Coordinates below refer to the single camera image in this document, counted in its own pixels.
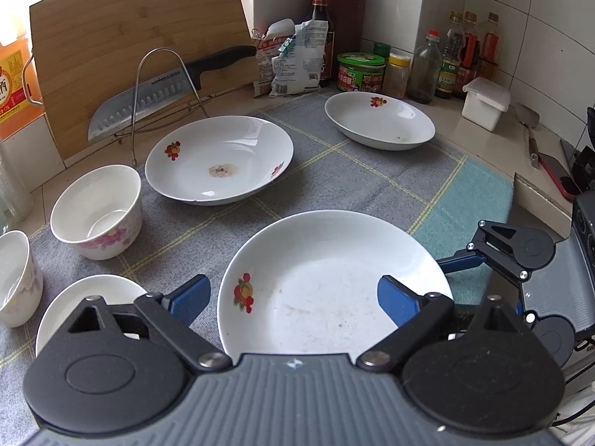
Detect white plastic container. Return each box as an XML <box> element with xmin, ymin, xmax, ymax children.
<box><xmin>461</xmin><ymin>77</ymin><xmax>511</xmax><ymax>131</ymax></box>

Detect green lid sauce jar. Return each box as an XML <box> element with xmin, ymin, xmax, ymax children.
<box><xmin>336</xmin><ymin>51</ymin><xmax>386</xmax><ymax>94</ymax></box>

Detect black-handled kitchen knife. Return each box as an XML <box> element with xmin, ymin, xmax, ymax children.
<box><xmin>87</xmin><ymin>45</ymin><xmax>257</xmax><ymax>144</ymax></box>

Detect bamboo cutting board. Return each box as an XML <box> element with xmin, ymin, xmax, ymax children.
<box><xmin>21</xmin><ymin>0</ymin><xmax>261</xmax><ymax>161</ymax></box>

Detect dark soy sauce bottle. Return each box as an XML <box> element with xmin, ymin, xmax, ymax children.
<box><xmin>311</xmin><ymin>0</ymin><xmax>335</xmax><ymax>87</ymax></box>

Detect metal wire rack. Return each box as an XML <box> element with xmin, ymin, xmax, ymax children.
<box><xmin>114</xmin><ymin>48</ymin><xmax>210</xmax><ymax>165</ymax></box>

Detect teal mat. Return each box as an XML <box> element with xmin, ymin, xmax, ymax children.
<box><xmin>411</xmin><ymin>155</ymin><xmax>514</xmax><ymax>307</ymax></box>

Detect red and white packet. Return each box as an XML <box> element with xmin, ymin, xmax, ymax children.
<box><xmin>253</xmin><ymin>19</ymin><xmax>298</xmax><ymax>98</ymax></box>

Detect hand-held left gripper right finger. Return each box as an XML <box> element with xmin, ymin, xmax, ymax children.
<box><xmin>357</xmin><ymin>275</ymin><xmax>535</xmax><ymax>373</ymax></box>

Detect metal spatula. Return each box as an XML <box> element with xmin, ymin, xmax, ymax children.
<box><xmin>514</xmin><ymin>103</ymin><xmax>540</xmax><ymax>168</ymax></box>

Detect grey checked cloth mat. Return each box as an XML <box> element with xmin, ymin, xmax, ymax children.
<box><xmin>0</xmin><ymin>97</ymin><xmax>517</xmax><ymax>446</ymax></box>

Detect white bowl pink flowers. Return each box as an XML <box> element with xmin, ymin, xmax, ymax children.
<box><xmin>0</xmin><ymin>230</ymin><xmax>44</xmax><ymax>328</ymax></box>
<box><xmin>50</xmin><ymin>164</ymin><xmax>143</xmax><ymax>260</ymax></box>

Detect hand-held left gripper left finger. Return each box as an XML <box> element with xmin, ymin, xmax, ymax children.
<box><xmin>69</xmin><ymin>275</ymin><xmax>233</xmax><ymax>375</ymax></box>

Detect clear bottle red cap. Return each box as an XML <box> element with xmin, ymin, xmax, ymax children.
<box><xmin>409</xmin><ymin>30</ymin><xmax>442</xmax><ymax>104</ymax></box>

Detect dark red knife block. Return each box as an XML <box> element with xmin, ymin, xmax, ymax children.
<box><xmin>328</xmin><ymin>0</ymin><xmax>371</xmax><ymax>89</ymax></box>

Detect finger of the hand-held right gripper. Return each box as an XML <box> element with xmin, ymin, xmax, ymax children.
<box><xmin>437</xmin><ymin>220</ymin><xmax>528</xmax><ymax>284</ymax></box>

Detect dark bottle red label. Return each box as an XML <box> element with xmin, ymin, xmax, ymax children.
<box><xmin>458</xmin><ymin>10</ymin><xmax>480</xmax><ymax>98</ymax></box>

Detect orange cooking wine jug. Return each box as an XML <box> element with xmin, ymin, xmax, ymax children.
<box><xmin>0</xmin><ymin>39</ymin><xmax>45</xmax><ymax>140</ymax></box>

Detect yellow lid spice jar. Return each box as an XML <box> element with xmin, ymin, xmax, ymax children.
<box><xmin>385</xmin><ymin>52</ymin><xmax>412</xmax><ymax>99</ymax></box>

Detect small white plate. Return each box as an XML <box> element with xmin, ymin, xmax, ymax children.
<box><xmin>35</xmin><ymin>275</ymin><xmax>149</xmax><ymax>358</ymax></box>

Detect white floral plate with stain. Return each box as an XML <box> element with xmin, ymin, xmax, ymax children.
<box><xmin>145</xmin><ymin>116</ymin><xmax>295</xmax><ymax>205</ymax></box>

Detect white seasoning bag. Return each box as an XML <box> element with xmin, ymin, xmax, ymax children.
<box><xmin>270</xmin><ymin>21</ymin><xmax>328</xmax><ymax>98</ymax></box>

